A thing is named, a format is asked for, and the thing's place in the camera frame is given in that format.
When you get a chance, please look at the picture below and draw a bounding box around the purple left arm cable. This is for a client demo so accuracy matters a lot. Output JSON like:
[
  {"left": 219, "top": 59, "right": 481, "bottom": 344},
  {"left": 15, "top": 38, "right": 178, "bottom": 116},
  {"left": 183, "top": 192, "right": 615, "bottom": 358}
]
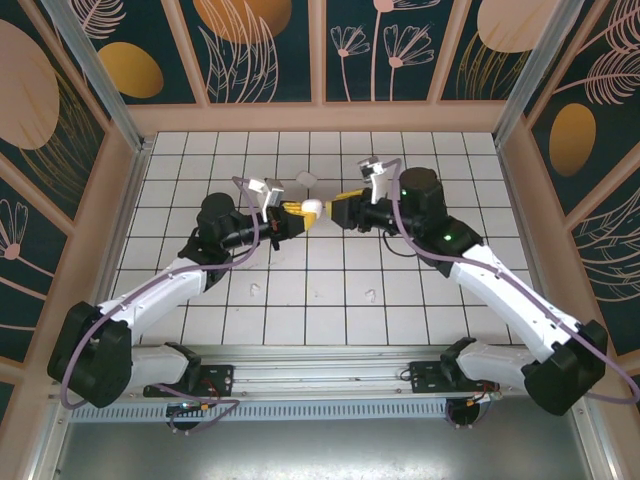
[{"left": 58, "top": 174, "right": 264, "bottom": 434}]

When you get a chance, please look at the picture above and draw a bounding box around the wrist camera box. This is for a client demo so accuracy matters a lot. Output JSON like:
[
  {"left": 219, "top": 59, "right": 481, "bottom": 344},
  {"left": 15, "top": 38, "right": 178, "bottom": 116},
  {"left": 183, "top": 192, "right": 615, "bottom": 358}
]
[
  {"left": 248, "top": 175, "right": 287, "bottom": 210},
  {"left": 356, "top": 154, "right": 390, "bottom": 204}
]

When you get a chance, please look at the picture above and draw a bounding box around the slotted grey cable tray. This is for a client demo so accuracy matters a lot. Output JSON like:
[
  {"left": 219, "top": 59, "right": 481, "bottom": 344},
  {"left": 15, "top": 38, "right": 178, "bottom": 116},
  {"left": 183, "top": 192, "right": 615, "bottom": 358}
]
[{"left": 69, "top": 402, "right": 451, "bottom": 421}]

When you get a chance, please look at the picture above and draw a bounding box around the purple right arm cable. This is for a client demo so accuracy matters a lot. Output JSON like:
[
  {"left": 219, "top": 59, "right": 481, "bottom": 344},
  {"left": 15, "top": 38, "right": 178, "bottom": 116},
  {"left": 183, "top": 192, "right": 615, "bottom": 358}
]
[{"left": 379, "top": 158, "right": 640, "bottom": 431}]

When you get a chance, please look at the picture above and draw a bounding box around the aluminium frame post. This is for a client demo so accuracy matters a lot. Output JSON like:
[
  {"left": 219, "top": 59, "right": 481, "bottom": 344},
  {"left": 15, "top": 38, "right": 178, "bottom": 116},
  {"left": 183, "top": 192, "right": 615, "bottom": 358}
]
[
  {"left": 39, "top": 0, "right": 151, "bottom": 154},
  {"left": 492, "top": 0, "right": 599, "bottom": 149}
]

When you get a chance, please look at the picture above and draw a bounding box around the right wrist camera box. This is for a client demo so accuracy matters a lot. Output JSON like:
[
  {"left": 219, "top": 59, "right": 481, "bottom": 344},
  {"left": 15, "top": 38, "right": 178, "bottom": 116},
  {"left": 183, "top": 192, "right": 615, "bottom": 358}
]
[{"left": 356, "top": 154, "right": 390, "bottom": 204}]

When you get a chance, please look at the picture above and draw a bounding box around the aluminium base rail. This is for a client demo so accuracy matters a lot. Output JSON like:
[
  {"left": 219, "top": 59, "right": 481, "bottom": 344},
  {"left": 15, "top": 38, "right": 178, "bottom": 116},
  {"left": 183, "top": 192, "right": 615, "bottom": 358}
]
[{"left": 47, "top": 344, "right": 599, "bottom": 406}]

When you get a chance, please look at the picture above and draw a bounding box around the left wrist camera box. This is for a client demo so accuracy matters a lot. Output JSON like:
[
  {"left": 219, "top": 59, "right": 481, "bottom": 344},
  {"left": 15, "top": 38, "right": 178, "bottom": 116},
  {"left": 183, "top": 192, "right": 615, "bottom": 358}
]
[{"left": 248, "top": 175, "right": 287, "bottom": 210}]

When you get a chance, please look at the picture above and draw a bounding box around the grey metal sheet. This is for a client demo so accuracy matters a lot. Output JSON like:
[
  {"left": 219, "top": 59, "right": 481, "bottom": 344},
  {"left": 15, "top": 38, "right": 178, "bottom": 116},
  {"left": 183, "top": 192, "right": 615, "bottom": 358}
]
[{"left": 29, "top": 418, "right": 616, "bottom": 480}]

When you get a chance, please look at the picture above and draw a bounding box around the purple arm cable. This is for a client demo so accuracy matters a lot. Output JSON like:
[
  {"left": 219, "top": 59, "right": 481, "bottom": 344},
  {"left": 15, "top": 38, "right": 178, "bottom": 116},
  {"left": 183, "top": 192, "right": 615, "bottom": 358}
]
[
  {"left": 58, "top": 174, "right": 264, "bottom": 434},
  {"left": 379, "top": 158, "right": 640, "bottom": 431}
]

